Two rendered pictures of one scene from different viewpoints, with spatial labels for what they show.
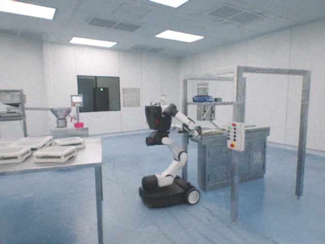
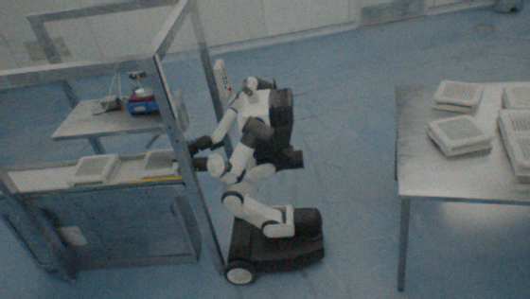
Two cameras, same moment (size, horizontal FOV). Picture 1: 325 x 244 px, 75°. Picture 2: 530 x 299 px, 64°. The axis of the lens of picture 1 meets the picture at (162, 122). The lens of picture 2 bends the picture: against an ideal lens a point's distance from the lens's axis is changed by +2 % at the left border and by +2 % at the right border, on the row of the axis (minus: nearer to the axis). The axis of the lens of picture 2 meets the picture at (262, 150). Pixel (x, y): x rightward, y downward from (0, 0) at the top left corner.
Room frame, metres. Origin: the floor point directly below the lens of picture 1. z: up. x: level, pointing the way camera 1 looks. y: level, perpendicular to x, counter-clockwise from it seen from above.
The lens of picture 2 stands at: (4.22, 1.13, 2.31)
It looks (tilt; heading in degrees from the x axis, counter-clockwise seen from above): 36 degrees down; 216
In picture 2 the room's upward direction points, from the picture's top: 11 degrees counter-clockwise
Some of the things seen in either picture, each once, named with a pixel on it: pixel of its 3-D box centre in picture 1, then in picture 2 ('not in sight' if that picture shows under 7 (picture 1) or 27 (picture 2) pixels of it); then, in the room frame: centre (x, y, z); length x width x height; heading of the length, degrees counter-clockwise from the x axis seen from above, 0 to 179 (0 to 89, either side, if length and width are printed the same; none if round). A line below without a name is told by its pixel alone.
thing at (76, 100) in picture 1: (77, 110); not in sight; (4.36, 1.74, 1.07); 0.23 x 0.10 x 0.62; 123
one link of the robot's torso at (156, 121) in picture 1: (159, 116); (267, 119); (2.59, 0.04, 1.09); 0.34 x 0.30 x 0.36; 26
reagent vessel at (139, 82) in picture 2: not in sight; (141, 75); (2.84, -0.54, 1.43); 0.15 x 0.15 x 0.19
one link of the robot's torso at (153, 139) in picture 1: (157, 138); (278, 157); (2.58, 0.06, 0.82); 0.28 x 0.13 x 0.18; 116
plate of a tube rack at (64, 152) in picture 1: (56, 150); (458, 93); (1.73, 0.89, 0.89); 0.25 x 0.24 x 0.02; 178
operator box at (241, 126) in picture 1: (236, 136); (220, 79); (2.01, -0.71, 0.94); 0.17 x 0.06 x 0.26; 26
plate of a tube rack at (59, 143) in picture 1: (69, 140); (459, 131); (2.14, 0.96, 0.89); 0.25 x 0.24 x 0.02; 37
